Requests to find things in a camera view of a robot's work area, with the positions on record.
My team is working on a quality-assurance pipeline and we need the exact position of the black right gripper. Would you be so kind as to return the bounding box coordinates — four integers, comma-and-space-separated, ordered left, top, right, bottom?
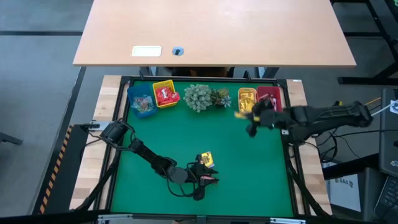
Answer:
244, 100, 289, 138

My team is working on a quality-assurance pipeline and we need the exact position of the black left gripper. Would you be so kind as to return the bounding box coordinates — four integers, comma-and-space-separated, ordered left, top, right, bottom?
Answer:
185, 154, 220, 202

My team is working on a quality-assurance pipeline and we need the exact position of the purple-edged Sour Patch packet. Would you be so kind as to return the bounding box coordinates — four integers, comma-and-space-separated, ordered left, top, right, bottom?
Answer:
200, 151, 215, 169

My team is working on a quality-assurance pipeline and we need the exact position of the orange plastic tub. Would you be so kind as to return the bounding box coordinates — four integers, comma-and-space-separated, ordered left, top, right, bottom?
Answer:
238, 87, 258, 114

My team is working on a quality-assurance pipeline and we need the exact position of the red plastic bin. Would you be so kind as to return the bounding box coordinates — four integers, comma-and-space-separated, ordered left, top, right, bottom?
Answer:
256, 85, 284, 113

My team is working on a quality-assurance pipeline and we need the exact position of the small dark succulent plant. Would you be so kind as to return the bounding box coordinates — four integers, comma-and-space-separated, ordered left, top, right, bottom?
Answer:
211, 88, 233, 109

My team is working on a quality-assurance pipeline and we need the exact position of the pale green bushy plant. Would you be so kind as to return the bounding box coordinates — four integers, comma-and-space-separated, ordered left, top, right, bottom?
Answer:
182, 83, 214, 113

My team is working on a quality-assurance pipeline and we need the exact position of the light wooden desk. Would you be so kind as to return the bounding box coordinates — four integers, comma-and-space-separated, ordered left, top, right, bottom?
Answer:
72, 0, 358, 68

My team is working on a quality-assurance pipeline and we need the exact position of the yellow mesh basket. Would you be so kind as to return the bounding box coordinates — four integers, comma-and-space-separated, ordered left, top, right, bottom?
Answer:
152, 79, 180, 109

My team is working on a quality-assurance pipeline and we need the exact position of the blue plastic bin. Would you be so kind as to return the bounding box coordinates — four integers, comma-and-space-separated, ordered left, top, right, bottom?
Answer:
126, 82, 159, 119

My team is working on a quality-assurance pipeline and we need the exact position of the white labelled box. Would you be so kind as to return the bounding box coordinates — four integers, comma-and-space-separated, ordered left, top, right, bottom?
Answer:
328, 174, 362, 213

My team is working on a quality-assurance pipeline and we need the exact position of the white rectangular desk plate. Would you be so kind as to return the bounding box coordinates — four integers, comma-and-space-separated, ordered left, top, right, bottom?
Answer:
131, 45, 163, 58

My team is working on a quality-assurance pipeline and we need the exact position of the grey computer case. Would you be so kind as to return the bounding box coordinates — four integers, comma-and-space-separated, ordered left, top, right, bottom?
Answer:
378, 88, 398, 178

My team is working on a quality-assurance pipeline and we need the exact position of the yellow black hazard tape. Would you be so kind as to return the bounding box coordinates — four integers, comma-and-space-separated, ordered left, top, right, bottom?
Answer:
39, 124, 74, 215

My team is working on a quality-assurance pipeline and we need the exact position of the black keyboard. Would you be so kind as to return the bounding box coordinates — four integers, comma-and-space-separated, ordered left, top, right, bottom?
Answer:
374, 175, 398, 223

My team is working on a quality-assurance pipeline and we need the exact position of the black chair base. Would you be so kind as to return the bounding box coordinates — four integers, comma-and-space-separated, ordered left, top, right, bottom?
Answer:
0, 132, 24, 146

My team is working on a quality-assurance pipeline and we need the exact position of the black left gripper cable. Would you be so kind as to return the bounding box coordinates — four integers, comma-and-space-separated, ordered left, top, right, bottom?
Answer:
165, 167, 200, 198

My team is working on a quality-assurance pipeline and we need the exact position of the silver aluminium bracket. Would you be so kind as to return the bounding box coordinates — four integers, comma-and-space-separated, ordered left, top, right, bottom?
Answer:
269, 217, 307, 224
97, 213, 134, 224

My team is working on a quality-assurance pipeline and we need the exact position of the black desk leg frame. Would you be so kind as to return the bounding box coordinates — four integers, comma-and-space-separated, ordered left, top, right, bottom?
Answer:
331, 0, 398, 85

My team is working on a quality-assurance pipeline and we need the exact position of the yellow power cable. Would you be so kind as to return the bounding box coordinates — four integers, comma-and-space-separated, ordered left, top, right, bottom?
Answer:
334, 96, 382, 107

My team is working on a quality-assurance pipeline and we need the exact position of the white cable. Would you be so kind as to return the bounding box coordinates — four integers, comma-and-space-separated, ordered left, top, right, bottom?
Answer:
370, 104, 393, 118

